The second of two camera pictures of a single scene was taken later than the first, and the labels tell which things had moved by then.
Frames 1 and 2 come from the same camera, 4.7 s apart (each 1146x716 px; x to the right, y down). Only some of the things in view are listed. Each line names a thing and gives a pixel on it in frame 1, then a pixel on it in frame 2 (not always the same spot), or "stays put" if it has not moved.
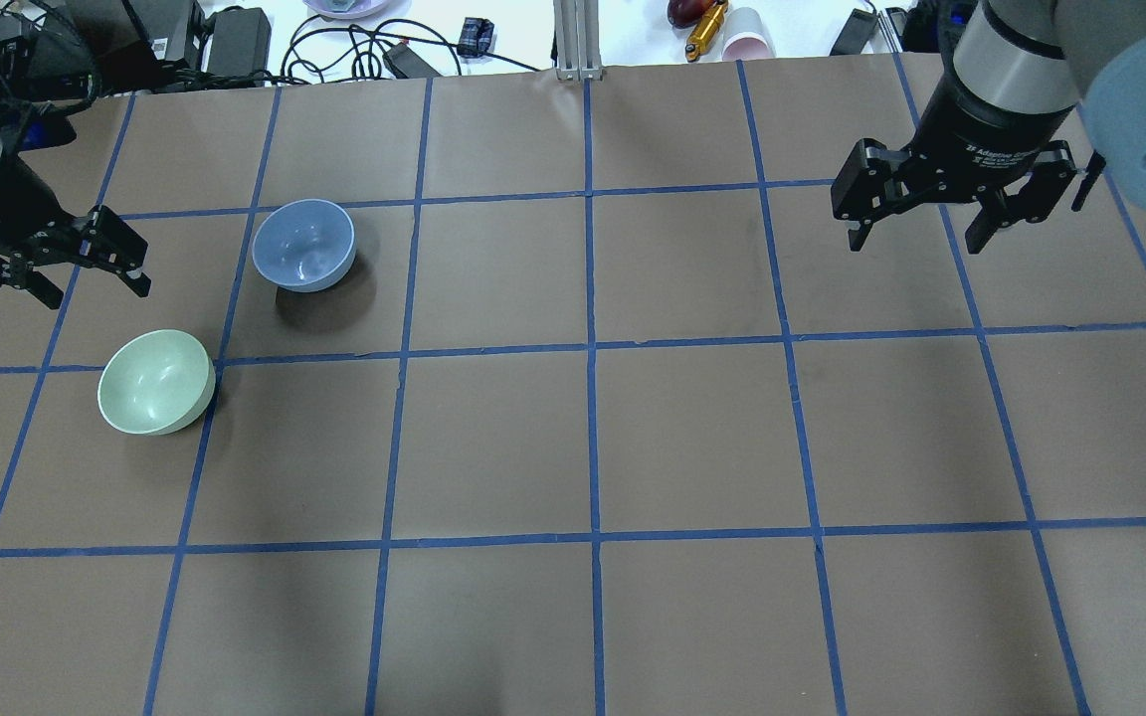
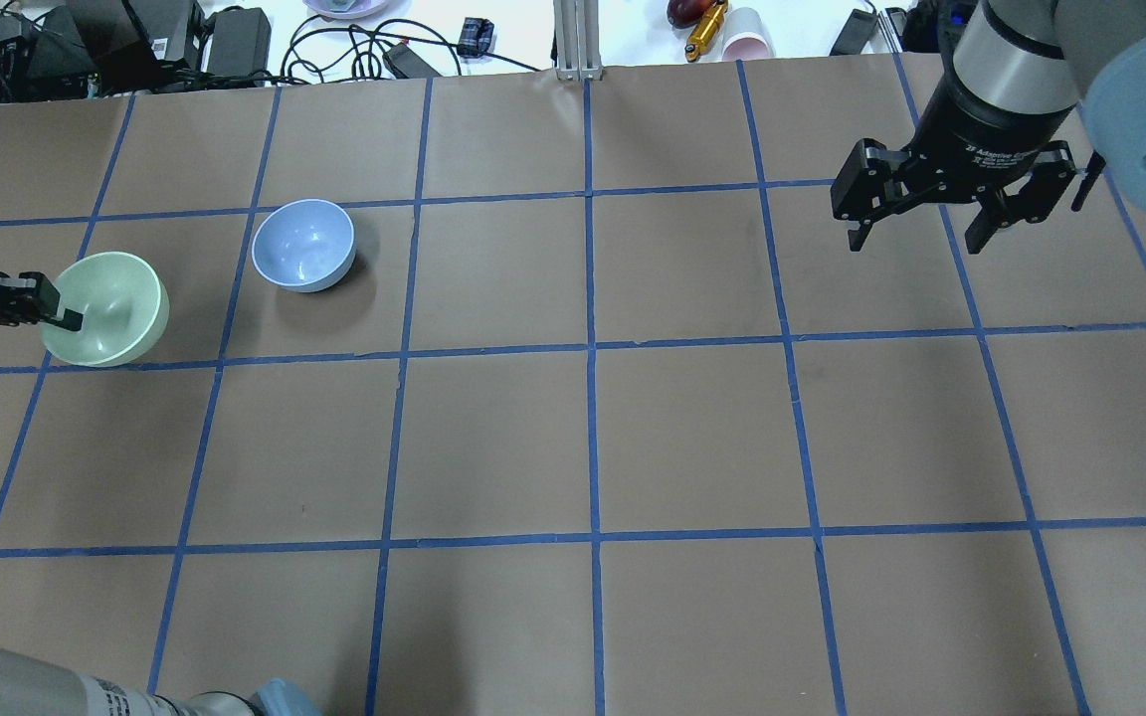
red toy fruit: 686,13 stays put
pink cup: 746,38 stays put
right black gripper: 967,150 stays put
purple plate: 348,9 stays put
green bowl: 157,383 to 124,305
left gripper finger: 111,243 to 33,297
